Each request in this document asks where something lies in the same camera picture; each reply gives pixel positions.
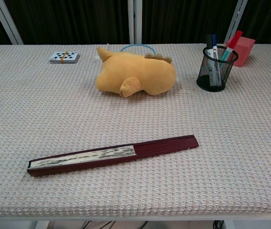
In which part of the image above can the black mesh pen holder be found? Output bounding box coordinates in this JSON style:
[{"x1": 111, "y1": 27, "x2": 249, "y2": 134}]
[{"x1": 196, "y1": 45, "x2": 239, "y2": 92}]

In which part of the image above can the dark red folded fan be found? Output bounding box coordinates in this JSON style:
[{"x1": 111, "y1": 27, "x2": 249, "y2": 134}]
[{"x1": 27, "y1": 135, "x2": 200, "y2": 178}]

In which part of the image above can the yellow plush animal toy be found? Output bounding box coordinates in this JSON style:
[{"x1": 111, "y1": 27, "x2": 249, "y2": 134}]
[{"x1": 95, "y1": 46, "x2": 177, "y2": 98}]

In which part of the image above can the black pleated curtain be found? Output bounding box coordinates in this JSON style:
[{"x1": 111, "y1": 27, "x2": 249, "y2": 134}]
[{"x1": 0, "y1": 0, "x2": 271, "y2": 46}]

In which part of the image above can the banded playing card deck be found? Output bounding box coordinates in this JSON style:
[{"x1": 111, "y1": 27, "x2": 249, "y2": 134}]
[{"x1": 50, "y1": 51, "x2": 81, "y2": 64}]

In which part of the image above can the black-capped whiteboard marker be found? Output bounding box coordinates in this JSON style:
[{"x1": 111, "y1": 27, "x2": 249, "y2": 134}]
[{"x1": 205, "y1": 34, "x2": 216, "y2": 59}]

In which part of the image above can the red cap marker pen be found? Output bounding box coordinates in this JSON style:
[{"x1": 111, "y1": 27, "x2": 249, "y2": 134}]
[{"x1": 218, "y1": 30, "x2": 243, "y2": 69}]

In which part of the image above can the white metal frame post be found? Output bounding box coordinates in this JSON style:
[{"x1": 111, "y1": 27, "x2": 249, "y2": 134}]
[
  {"x1": 223, "y1": 0, "x2": 248, "y2": 45},
  {"x1": 0, "y1": 0, "x2": 24, "y2": 45},
  {"x1": 127, "y1": 0, "x2": 142, "y2": 45}
]

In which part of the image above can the pink red cube block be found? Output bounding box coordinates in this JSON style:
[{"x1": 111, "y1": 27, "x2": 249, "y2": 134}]
[{"x1": 225, "y1": 35, "x2": 256, "y2": 67}]

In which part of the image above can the blue cap marker pen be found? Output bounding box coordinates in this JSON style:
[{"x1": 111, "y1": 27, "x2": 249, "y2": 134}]
[{"x1": 211, "y1": 34, "x2": 222, "y2": 86}]

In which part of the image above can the beige woven tablecloth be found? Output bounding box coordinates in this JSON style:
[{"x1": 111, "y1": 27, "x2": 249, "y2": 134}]
[{"x1": 0, "y1": 43, "x2": 271, "y2": 217}]

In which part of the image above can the light blue ring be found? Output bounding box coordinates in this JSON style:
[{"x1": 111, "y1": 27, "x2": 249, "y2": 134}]
[{"x1": 120, "y1": 43, "x2": 157, "y2": 55}]

